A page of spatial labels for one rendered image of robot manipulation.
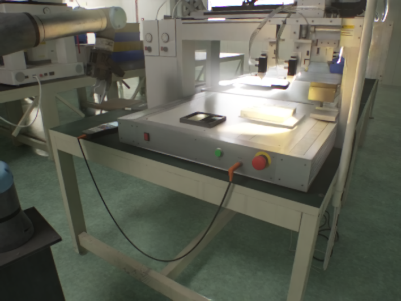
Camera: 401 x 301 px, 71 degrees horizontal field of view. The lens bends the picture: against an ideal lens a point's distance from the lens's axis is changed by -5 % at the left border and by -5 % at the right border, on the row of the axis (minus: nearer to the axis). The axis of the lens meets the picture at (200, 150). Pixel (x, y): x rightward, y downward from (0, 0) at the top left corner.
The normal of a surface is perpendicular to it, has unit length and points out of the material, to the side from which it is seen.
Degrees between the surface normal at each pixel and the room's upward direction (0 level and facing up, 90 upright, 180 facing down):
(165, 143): 90
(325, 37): 90
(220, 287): 0
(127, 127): 90
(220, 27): 90
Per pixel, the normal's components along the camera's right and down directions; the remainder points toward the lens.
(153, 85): -0.54, 0.32
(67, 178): 0.84, 0.21
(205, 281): 0.00, -0.93
